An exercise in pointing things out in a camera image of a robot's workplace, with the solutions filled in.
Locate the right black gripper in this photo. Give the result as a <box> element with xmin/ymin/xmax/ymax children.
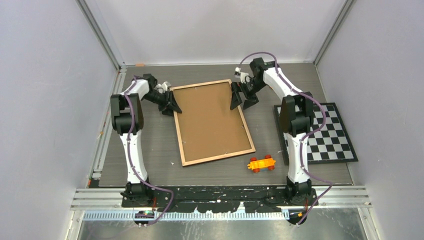
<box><xmin>230</xmin><ymin>78</ymin><xmax>267</xmax><ymax>111</ymax></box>

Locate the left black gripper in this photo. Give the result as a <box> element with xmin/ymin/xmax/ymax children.
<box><xmin>142</xmin><ymin>90</ymin><xmax>182</xmax><ymax>117</ymax></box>

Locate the black picture frame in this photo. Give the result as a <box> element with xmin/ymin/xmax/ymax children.
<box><xmin>171</xmin><ymin>79</ymin><xmax>256</xmax><ymax>167</ymax></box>

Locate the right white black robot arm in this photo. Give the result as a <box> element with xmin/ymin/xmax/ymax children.
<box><xmin>229</xmin><ymin>57</ymin><xmax>314</xmax><ymax>205</ymax></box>

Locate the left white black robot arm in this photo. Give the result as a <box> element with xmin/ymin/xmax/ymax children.
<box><xmin>110</xmin><ymin>73</ymin><xmax>182</xmax><ymax>207</ymax></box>

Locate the orange toy car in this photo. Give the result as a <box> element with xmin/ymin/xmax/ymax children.
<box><xmin>247</xmin><ymin>154</ymin><xmax>276</xmax><ymax>173</ymax></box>

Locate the black white checkerboard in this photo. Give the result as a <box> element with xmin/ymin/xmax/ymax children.
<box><xmin>273</xmin><ymin>102</ymin><xmax>359</xmax><ymax>167</ymax></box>

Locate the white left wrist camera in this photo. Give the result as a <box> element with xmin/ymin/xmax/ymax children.
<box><xmin>154</xmin><ymin>81</ymin><xmax>172</xmax><ymax>94</ymax></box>

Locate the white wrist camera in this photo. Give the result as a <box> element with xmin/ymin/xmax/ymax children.
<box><xmin>154</xmin><ymin>81</ymin><xmax>172</xmax><ymax>94</ymax></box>
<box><xmin>234</xmin><ymin>67</ymin><xmax>250</xmax><ymax>84</ymax></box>

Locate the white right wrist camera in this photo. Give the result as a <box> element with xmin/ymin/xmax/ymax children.
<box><xmin>234</xmin><ymin>67</ymin><xmax>250</xmax><ymax>84</ymax></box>

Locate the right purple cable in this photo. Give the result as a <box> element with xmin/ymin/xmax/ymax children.
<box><xmin>239</xmin><ymin>51</ymin><xmax>333</xmax><ymax>227</ymax></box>

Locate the purple cable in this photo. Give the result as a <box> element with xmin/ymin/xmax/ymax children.
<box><xmin>123</xmin><ymin>76</ymin><xmax>175</xmax><ymax>227</ymax></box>
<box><xmin>239</xmin><ymin>51</ymin><xmax>333</xmax><ymax>227</ymax></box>

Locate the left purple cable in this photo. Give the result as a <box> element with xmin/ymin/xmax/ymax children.
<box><xmin>123</xmin><ymin>76</ymin><xmax>175</xmax><ymax>227</ymax></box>

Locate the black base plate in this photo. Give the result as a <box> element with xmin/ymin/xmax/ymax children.
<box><xmin>120</xmin><ymin>185</ymin><xmax>319</xmax><ymax>215</ymax></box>

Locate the aluminium rail front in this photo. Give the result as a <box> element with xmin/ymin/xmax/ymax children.
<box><xmin>71</xmin><ymin>185</ymin><xmax>372</xmax><ymax>212</ymax></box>

